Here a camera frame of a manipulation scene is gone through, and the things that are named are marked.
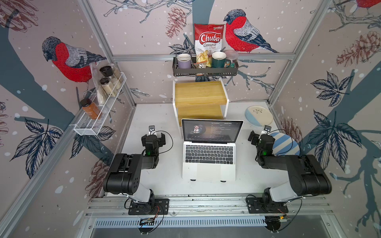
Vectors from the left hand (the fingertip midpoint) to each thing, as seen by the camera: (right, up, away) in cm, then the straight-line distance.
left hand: (156, 130), depth 94 cm
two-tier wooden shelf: (+28, +19, -15) cm, 37 cm away
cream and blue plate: (+75, +10, +19) cm, 78 cm away
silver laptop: (+33, -9, -11) cm, 36 cm away
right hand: (+67, 0, 0) cm, 67 cm away
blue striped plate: (+85, -10, +2) cm, 86 cm away
